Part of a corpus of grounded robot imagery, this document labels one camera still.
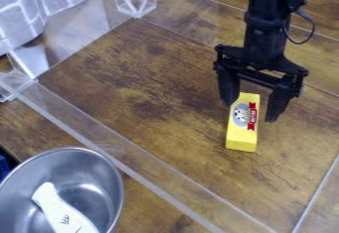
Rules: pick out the clear acrylic barrier wall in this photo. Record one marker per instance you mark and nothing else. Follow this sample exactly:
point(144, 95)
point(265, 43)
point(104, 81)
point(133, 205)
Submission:
point(128, 89)

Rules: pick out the yellow butter block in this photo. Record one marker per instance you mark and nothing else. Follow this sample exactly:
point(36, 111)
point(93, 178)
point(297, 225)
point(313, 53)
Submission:
point(241, 130)

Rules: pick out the white toy fish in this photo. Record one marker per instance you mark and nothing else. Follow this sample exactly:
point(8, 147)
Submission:
point(64, 218)

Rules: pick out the silver metal bowl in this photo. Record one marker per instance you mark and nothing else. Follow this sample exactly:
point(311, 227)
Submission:
point(81, 176)

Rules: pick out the grey brick pattern cloth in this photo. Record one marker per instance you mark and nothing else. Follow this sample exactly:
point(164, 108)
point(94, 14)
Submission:
point(22, 20)

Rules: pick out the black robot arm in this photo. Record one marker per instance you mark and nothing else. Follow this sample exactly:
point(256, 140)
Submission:
point(275, 9)

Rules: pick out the blue object at edge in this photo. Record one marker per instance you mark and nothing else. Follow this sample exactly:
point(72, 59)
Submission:
point(4, 168)

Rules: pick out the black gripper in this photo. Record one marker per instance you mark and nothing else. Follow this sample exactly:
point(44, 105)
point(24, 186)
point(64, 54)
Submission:
point(259, 62)

